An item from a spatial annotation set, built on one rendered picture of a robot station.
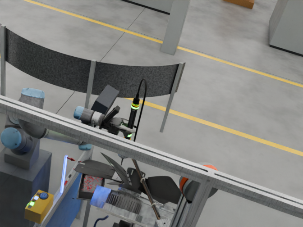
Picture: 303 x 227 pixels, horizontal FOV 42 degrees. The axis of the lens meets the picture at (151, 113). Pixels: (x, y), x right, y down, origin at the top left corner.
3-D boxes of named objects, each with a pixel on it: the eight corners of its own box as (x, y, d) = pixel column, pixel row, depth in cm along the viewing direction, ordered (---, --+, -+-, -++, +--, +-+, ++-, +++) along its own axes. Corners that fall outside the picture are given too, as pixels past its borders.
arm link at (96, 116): (97, 108, 224) (91, 116, 218) (104, 111, 224) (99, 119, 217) (95, 119, 228) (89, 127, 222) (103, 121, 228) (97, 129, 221)
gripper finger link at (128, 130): (134, 138, 221) (120, 132, 223) (136, 130, 217) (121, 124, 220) (131, 141, 218) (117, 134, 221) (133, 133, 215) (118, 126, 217)
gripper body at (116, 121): (121, 129, 228) (102, 123, 229) (124, 118, 223) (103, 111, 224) (117, 137, 221) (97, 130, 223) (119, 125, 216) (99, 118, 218)
